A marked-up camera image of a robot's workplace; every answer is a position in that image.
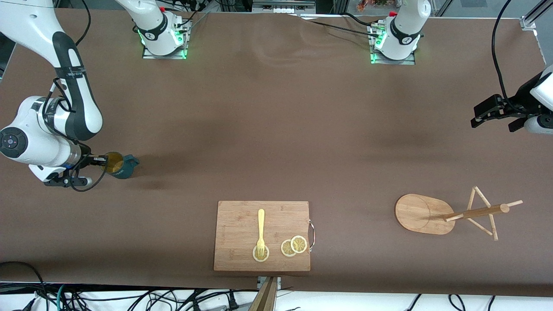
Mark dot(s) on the white power strip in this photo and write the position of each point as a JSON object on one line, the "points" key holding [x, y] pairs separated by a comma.
{"points": [[283, 7]]}

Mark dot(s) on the metal bracket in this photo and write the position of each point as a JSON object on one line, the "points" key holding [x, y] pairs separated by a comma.
{"points": [[260, 280]]}

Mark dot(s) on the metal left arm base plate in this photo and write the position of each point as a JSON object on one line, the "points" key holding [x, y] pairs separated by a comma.
{"points": [[408, 61]]}

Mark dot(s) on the lemon slice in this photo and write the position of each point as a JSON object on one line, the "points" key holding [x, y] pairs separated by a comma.
{"points": [[286, 248], [255, 255], [299, 244]]}

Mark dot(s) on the aluminium frame bar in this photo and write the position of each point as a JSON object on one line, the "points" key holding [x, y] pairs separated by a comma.
{"points": [[529, 19]]}

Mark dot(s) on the black plug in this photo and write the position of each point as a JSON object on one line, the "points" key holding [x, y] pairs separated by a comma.
{"points": [[232, 300]]}

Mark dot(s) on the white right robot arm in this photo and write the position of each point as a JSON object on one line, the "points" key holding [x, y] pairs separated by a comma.
{"points": [[80, 103]]}

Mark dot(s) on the teal cup with yellow inside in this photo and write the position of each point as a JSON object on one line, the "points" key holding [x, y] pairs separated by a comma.
{"points": [[127, 166]]}

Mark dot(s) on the wooden cup rack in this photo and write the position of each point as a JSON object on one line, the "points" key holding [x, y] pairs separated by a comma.
{"points": [[421, 214]]}

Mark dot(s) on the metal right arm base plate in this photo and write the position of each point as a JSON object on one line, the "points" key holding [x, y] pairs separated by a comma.
{"points": [[149, 55]]}

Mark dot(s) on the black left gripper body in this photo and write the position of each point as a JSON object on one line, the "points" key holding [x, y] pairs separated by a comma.
{"points": [[514, 107]]}

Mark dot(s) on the wooden cutting board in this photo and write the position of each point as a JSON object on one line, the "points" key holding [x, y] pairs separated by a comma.
{"points": [[242, 233]]}

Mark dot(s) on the wooden post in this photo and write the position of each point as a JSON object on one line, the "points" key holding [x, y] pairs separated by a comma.
{"points": [[264, 298]]}

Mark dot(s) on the brown table cover cloth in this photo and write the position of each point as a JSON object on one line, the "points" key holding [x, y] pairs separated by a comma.
{"points": [[276, 108]]}

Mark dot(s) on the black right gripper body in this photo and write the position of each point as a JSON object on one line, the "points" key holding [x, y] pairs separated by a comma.
{"points": [[87, 160]]}

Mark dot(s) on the yellow plastic fork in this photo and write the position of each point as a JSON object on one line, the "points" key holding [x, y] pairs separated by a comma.
{"points": [[261, 229]]}

